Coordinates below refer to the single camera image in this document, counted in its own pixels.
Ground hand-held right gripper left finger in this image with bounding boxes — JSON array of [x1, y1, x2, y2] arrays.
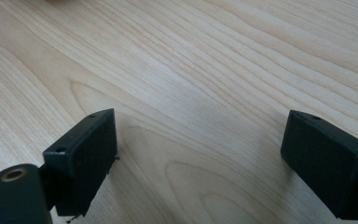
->
[[38, 107, 119, 217]]

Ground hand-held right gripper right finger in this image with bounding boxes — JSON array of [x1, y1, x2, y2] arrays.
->
[[280, 109, 358, 221]]

